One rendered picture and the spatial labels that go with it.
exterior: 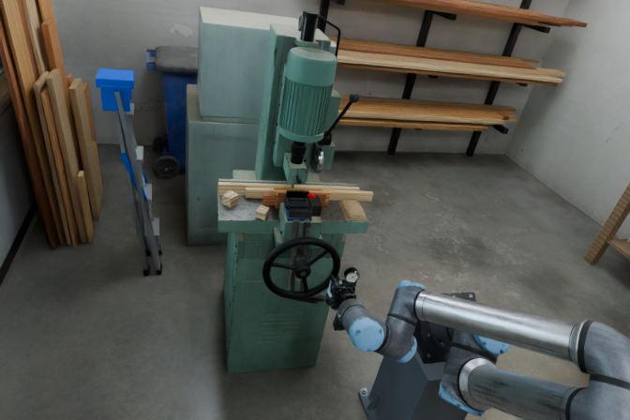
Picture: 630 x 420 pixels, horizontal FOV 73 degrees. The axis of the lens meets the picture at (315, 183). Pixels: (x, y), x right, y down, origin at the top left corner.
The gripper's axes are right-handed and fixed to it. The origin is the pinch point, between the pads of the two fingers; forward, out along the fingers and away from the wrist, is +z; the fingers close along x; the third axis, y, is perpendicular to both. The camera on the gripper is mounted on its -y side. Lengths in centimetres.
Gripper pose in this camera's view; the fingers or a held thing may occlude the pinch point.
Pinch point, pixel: (332, 291)
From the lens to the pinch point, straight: 161.3
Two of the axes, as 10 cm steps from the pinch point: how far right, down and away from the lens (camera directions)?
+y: 0.8, -9.8, -1.7
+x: -9.7, -0.3, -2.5
